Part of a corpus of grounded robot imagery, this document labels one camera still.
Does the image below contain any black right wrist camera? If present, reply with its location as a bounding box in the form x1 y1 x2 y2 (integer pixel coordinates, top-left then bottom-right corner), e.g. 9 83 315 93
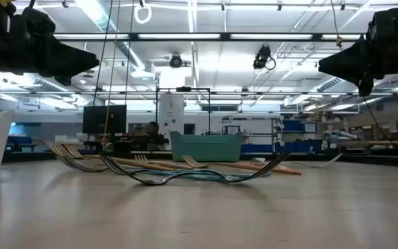
367 6 398 35

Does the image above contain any yellow hanging cable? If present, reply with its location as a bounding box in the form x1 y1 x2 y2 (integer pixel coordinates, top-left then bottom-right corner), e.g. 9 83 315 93
102 0 122 148

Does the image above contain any thin black overhead rail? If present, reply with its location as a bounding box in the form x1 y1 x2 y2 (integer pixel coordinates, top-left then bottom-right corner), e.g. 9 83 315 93
0 89 398 98

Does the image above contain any teal plastic bin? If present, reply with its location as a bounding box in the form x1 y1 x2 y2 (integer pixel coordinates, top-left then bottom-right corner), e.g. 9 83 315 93
169 130 243 163

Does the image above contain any black computer monitor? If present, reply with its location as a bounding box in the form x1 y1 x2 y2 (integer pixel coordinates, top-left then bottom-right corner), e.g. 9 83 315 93
82 104 128 135

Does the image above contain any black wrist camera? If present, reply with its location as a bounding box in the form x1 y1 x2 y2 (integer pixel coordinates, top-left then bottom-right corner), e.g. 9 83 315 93
21 6 57 36
367 6 398 35

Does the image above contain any white cable loop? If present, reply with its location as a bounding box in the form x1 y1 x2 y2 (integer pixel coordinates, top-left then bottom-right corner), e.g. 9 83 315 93
133 2 153 25

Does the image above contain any black hanging cable reel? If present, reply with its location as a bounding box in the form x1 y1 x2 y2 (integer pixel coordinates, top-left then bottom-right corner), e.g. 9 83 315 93
252 44 276 71

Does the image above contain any round black ceiling device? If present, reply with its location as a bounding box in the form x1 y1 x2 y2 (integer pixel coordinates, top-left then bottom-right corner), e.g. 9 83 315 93
169 53 184 69

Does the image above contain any black aluminium table frame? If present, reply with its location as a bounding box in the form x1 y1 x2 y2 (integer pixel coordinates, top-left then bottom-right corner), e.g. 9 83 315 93
1 149 398 169

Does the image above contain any black hanging cable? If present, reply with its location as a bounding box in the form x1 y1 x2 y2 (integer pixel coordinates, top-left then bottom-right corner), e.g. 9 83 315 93
91 0 114 107
124 0 135 107

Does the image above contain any wooden workbench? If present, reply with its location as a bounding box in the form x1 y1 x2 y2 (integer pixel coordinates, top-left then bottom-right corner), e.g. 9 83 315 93
323 139 398 147

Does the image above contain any person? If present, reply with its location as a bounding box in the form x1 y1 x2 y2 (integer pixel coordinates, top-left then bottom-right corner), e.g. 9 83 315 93
142 120 161 139

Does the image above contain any white cylindrical tank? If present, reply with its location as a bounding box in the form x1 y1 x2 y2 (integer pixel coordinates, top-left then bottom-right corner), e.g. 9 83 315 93
158 92 185 150

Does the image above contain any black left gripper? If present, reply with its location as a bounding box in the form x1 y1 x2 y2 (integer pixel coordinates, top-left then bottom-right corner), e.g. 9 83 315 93
0 0 100 86

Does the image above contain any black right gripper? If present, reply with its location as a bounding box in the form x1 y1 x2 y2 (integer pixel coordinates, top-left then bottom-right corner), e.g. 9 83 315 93
318 10 398 98

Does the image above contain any silver ventilation duct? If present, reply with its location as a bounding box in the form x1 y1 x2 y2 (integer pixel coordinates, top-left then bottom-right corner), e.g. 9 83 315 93
76 0 144 70

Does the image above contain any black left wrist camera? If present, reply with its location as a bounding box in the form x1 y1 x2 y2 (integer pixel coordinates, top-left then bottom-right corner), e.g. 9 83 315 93
21 6 57 36

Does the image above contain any blue storage bin shelf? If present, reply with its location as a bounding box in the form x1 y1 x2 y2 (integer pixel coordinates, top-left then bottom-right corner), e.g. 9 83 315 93
271 117 323 155

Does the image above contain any thick black overhead rail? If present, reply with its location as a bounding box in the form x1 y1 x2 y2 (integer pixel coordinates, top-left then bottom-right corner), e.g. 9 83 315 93
52 32 368 43

